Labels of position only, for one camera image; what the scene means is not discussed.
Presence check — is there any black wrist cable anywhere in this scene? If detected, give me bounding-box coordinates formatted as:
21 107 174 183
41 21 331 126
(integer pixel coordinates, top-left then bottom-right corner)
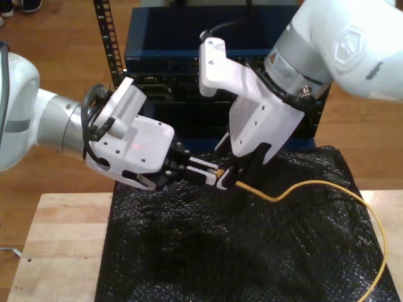
248 62 314 109

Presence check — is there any blue base board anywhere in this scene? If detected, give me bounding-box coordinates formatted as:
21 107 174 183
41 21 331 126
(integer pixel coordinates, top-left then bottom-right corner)
174 137 317 152

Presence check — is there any black rack shelf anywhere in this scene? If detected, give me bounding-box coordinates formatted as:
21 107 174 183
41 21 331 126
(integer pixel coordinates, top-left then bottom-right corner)
135 100 317 140

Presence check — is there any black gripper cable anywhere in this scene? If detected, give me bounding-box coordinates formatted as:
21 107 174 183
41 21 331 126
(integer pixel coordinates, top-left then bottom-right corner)
82 125 111 167

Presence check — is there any black perforated rack post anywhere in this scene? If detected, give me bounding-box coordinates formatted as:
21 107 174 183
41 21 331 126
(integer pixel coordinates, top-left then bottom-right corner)
310 102 326 138
93 0 127 92

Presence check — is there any black bubble wrap mat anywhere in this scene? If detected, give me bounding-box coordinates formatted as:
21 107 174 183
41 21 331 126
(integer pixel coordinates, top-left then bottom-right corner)
93 145 399 302

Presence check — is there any blue network switch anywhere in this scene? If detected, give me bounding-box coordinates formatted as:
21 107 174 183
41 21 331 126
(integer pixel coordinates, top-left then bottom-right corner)
123 5 302 75

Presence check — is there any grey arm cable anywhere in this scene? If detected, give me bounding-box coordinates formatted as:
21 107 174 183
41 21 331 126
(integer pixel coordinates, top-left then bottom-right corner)
0 40 11 136

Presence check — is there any black rack server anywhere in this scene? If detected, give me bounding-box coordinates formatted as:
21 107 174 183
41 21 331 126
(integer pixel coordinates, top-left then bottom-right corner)
115 71 331 104

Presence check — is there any yellow network cable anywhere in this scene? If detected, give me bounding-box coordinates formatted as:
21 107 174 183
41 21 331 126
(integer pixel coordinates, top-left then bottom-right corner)
208 169 389 302

